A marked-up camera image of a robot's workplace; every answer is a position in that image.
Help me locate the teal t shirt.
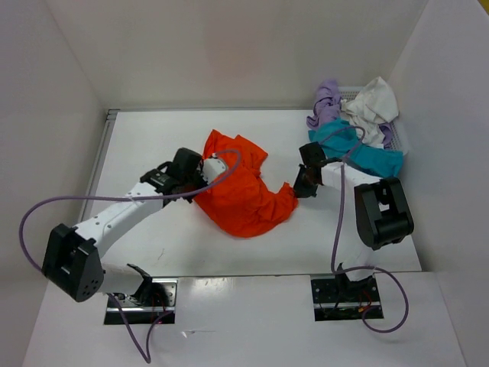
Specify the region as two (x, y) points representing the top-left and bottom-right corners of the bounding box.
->
(308, 119), (403, 178)

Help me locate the orange t shirt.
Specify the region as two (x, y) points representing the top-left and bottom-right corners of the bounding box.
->
(194, 130), (299, 239)

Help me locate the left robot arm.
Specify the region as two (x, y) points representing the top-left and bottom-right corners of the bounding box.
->
(41, 148), (224, 304)

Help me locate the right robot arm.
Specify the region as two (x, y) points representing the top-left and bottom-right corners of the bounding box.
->
(293, 142), (414, 297)

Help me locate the lavender t shirt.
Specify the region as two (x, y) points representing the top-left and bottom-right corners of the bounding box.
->
(306, 78), (394, 150)

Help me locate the white plastic basket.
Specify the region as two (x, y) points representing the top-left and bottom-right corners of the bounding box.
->
(339, 86), (409, 156)

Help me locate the white t shirt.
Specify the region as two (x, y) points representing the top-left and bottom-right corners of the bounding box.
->
(341, 76), (399, 148)

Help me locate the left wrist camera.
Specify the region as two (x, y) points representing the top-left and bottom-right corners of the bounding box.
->
(200, 156), (228, 184)

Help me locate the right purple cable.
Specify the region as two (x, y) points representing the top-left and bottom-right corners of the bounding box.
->
(319, 125), (410, 333)

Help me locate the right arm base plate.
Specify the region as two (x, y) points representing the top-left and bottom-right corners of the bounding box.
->
(310, 276), (384, 322)

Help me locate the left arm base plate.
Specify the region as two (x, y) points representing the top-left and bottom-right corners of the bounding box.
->
(114, 278), (178, 325)

